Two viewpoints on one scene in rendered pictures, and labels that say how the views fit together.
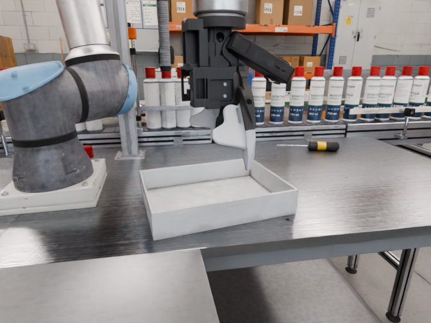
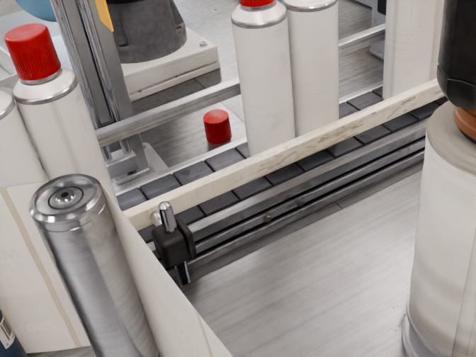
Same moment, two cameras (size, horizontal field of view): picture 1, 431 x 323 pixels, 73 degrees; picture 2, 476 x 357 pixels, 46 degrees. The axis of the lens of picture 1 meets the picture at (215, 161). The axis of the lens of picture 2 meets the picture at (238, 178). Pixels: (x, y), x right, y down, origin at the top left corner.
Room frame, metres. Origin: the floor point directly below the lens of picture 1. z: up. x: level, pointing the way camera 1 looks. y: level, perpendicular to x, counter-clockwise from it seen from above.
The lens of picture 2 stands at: (1.45, 0.25, 1.24)
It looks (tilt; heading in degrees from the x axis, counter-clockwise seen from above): 38 degrees down; 166
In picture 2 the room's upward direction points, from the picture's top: 9 degrees counter-clockwise
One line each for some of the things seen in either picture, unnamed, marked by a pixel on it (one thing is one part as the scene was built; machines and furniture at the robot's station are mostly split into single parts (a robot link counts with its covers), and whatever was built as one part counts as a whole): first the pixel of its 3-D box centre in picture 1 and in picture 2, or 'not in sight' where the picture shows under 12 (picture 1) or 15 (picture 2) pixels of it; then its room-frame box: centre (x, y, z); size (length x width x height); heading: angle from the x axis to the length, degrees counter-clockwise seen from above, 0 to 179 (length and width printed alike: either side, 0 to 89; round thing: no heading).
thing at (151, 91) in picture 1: (152, 99); (66, 142); (1.01, 0.22, 0.98); 0.05 x 0.05 x 0.20
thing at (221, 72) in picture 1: (215, 65); not in sight; (0.44, 0.00, 1.10); 0.09 x 0.08 x 0.12; 110
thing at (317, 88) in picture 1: (316, 95); not in sight; (1.11, -0.38, 0.98); 0.05 x 0.05 x 0.20
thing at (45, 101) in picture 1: (40, 98); not in sight; (0.58, 0.34, 1.04); 0.13 x 0.12 x 0.14; 140
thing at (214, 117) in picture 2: (86, 151); (217, 125); (0.84, 0.39, 0.85); 0.03 x 0.03 x 0.03
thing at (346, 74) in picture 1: (353, 82); not in sight; (2.74, -1.25, 0.91); 0.60 x 0.40 x 0.22; 106
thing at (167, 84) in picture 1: (167, 98); (6, 166); (1.02, 0.16, 0.98); 0.05 x 0.05 x 0.20
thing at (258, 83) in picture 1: (258, 96); not in sight; (1.08, -0.15, 0.98); 0.05 x 0.05 x 0.20
